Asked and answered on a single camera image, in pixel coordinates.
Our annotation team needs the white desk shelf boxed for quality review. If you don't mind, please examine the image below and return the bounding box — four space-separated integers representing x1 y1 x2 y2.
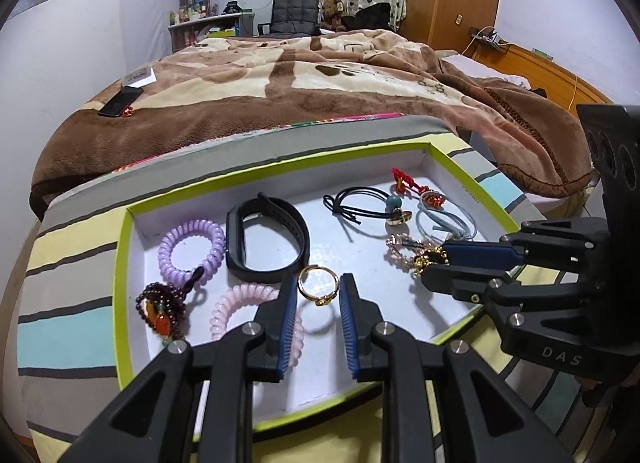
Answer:
167 12 256 54

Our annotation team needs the white tray with green rim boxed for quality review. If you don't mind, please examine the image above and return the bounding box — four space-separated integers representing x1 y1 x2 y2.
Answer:
114 142 531 436

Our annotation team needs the black chair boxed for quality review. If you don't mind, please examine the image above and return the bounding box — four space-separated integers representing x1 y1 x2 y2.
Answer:
259 0 321 38

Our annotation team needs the pink spiral hair tie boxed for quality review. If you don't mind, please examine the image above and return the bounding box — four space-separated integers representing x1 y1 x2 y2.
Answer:
210 284 306 366

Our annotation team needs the power strip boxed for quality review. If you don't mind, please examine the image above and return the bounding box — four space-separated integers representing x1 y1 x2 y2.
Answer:
467 27 506 46

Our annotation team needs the pink bead bracelet gold charm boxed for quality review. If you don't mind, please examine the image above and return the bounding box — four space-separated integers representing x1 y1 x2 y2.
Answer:
385 234 451 276

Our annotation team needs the dark bead bracelet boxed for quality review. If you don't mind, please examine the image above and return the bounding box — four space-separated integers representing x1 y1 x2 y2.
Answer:
135 280 190 346

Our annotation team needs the striped fleece blanket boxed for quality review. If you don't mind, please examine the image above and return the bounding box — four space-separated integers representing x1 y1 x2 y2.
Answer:
15 116 640 463

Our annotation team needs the black smartphone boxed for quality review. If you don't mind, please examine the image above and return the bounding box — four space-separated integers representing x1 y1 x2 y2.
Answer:
98 86 144 118

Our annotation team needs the brown patterned blanket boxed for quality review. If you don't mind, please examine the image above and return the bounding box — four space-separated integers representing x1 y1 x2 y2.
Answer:
29 29 596 221

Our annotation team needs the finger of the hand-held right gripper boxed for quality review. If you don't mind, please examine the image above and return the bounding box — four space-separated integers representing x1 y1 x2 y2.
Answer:
442 222 599 270
421 263 592 315

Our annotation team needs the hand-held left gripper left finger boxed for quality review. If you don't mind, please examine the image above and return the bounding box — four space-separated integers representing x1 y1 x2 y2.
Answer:
57 273 299 463

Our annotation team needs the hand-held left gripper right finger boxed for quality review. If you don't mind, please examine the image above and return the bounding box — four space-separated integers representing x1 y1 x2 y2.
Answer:
339 273 576 463

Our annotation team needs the blue-grey hair tie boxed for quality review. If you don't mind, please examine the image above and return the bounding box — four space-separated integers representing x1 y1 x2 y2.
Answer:
416 207 475 244

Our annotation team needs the purple spiral hair tie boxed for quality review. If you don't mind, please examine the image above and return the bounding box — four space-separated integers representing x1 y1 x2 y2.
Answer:
158 218 227 289

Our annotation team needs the black wristband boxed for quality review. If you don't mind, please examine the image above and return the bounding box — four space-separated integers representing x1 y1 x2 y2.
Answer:
226 192 310 285

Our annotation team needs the small white box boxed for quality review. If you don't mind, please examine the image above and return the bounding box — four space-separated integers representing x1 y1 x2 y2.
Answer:
122 68 156 89

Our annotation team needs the black clothing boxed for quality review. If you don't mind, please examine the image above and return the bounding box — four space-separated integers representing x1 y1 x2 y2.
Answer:
342 2 393 33

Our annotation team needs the black beaded hair tie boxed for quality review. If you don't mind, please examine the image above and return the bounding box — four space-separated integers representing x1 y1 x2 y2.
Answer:
322 186 413 229

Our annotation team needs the row of bottles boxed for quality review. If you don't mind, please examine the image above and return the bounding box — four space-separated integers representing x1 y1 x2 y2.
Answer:
170 0 221 26

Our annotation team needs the wooden bed frame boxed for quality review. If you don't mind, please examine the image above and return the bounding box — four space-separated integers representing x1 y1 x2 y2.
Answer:
470 38 616 109

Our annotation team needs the pale pink bed sheet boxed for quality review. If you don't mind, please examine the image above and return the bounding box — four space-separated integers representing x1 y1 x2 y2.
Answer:
440 54 531 89

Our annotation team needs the red rope bracelet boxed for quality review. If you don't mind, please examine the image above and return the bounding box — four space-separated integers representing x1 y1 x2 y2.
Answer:
390 167 447 210

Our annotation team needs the gold ring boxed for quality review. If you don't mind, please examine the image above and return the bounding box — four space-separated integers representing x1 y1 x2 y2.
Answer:
297 265 342 308

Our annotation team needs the brown teddy bear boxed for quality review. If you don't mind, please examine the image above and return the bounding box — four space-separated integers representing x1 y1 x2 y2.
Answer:
320 0 347 33

